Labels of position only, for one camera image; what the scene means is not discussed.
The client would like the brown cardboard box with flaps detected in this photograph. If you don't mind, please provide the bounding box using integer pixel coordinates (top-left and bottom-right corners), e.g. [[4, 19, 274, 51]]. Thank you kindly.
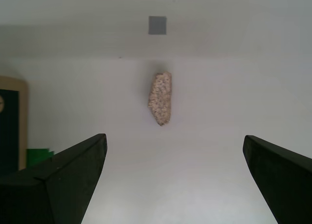
[[0, 75, 29, 177]]

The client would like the green tape square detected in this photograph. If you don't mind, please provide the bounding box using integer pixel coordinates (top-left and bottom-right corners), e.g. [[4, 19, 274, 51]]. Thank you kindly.
[[26, 148, 55, 170]]

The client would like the speckled beige rock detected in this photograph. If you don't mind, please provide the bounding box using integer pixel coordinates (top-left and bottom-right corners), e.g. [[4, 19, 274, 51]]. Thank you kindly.
[[147, 71, 173, 127]]

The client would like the grey tape square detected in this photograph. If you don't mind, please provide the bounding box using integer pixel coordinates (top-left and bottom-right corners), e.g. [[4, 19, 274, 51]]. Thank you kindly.
[[149, 16, 167, 36]]

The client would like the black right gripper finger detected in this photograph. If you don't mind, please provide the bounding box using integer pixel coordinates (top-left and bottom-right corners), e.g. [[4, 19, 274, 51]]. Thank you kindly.
[[242, 135, 312, 224], [0, 133, 107, 224]]

